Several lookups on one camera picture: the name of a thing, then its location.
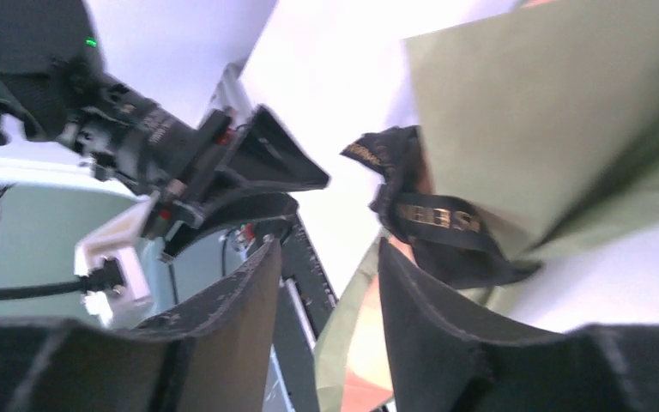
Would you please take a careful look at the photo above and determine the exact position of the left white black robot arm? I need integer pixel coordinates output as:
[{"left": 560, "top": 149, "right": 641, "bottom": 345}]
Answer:
[{"left": 0, "top": 1, "right": 329, "bottom": 303}]

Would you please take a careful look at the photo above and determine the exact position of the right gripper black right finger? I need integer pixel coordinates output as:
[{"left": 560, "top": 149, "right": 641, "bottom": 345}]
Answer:
[{"left": 378, "top": 241, "right": 659, "bottom": 411}]

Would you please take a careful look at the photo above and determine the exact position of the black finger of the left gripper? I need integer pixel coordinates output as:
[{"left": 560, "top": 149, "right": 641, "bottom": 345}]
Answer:
[
  {"left": 215, "top": 105, "right": 330, "bottom": 192},
  {"left": 160, "top": 193, "right": 299, "bottom": 262}
]

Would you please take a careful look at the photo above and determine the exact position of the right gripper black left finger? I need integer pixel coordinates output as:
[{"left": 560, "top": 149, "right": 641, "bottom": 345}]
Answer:
[{"left": 0, "top": 240, "right": 281, "bottom": 412}]

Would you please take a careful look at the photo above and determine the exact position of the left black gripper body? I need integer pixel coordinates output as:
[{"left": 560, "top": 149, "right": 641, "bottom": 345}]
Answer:
[{"left": 51, "top": 62, "right": 232, "bottom": 227}]

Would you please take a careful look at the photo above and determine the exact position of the black ribbon strap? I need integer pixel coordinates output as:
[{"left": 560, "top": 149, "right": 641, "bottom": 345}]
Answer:
[{"left": 339, "top": 124, "right": 544, "bottom": 291}]

